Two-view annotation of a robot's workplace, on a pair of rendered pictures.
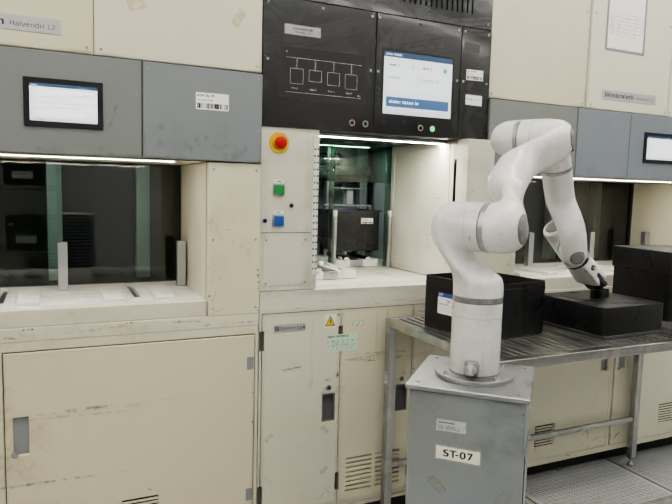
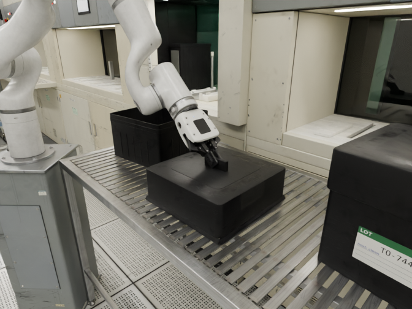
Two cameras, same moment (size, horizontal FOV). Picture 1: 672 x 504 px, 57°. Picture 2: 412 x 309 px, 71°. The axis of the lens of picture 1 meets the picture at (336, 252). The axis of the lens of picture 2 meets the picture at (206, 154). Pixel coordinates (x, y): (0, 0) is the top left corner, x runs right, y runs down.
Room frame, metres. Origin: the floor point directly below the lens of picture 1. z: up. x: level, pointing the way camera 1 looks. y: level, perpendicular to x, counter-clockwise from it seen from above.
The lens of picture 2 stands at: (1.81, -1.59, 1.20)
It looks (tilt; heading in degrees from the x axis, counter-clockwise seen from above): 22 degrees down; 72
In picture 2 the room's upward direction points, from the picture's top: straight up
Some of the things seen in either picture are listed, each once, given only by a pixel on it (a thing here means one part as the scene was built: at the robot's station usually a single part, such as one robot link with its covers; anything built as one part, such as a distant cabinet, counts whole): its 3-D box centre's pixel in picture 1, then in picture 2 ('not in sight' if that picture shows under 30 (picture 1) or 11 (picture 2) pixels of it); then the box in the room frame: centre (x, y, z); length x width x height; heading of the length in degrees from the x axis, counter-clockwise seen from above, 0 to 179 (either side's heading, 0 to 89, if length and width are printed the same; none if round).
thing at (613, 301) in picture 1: (598, 308); (215, 178); (2.07, -0.90, 0.83); 0.29 x 0.29 x 0.13; 27
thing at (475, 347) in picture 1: (475, 337); (23, 133); (1.47, -0.35, 0.85); 0.19 x 0.19 x 0.18
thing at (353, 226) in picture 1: (347, 222); not in sight; (2.78, -0.05, 1.06); 0.24 x 0.20 x 0.32; 115
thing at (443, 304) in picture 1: (483, 303); (160, 132); (1.99, -0.49, 0.85); 0.28 x 0.28 x 0.17; 33
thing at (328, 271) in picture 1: (319, 270); (208, 93); (2.38, 0.06, 0.89); 0.22 x 0.21 x 0.04; 25
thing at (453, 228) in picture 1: (467, 250); (18, 76); (1.49, -0.32, 1.07); 0.19 x 0.12 x 0.24; 52
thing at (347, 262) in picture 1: (346, 259); not in sight; (2.78, -0.05, 0.89); 0.22 x 0.21 x 0.04; 25
